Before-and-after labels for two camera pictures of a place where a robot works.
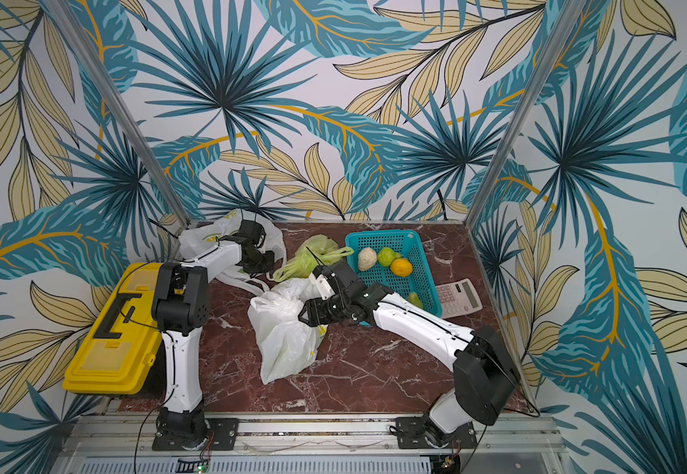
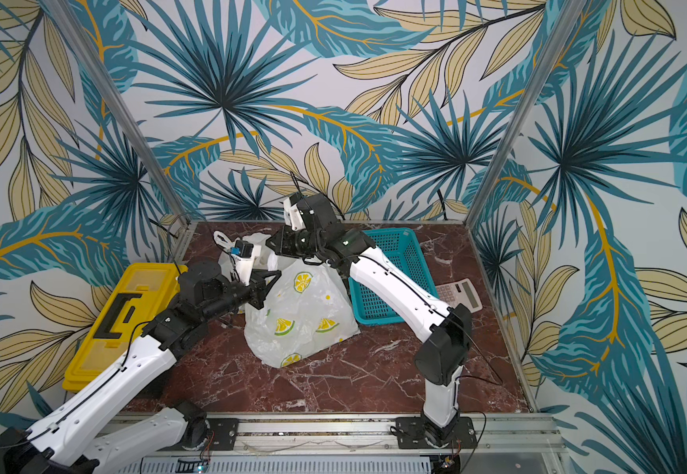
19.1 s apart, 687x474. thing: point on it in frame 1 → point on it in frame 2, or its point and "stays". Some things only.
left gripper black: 266,267 → 258,284
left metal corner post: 123,108 stays
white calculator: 458,297 stays
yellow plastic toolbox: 119,346 stays
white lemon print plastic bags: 206,237 → 307,307
